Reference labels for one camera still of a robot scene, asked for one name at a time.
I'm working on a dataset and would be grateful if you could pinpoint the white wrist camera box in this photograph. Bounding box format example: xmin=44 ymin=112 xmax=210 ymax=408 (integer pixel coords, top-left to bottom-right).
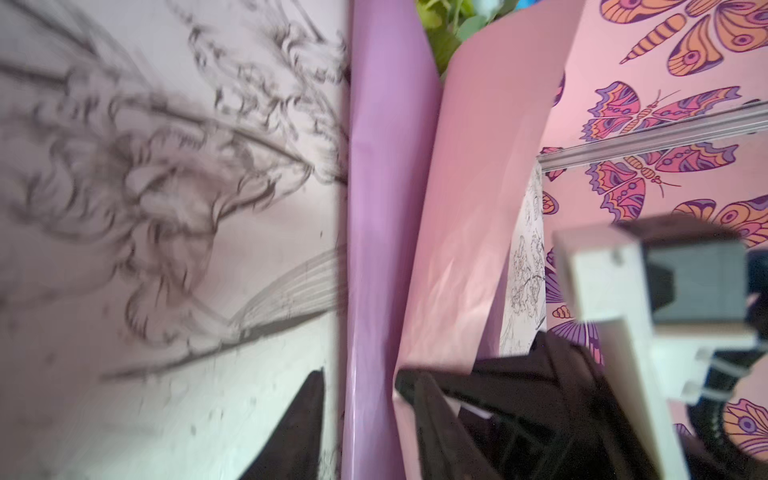
xmin=553 ymin=214 xmax=767 ymax=479

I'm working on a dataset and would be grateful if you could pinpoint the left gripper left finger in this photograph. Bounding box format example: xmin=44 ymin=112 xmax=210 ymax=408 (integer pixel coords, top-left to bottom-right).
xmin=240 ymin=370 xmax=325 ymax=480

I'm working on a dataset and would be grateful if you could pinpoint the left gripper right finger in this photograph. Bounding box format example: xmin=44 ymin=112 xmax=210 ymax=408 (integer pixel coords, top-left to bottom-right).
xmin=413 ymin=373 xmax=500 ymax=480

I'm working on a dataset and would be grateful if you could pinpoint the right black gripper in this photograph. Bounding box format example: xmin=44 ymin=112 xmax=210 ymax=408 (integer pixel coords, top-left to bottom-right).
xmin=394 ymin=332 xmax=768 ymax=480

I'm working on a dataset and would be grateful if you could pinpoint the pink purple wrapping paper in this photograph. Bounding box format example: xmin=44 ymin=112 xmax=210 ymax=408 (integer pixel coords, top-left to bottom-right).
xmin=341 ymin=1 xmax=585 ymax=479

